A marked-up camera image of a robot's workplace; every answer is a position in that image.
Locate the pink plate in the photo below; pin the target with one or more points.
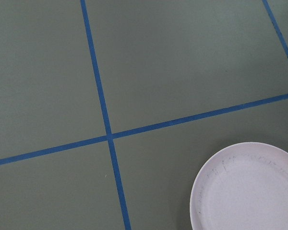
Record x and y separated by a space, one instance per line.
242 187

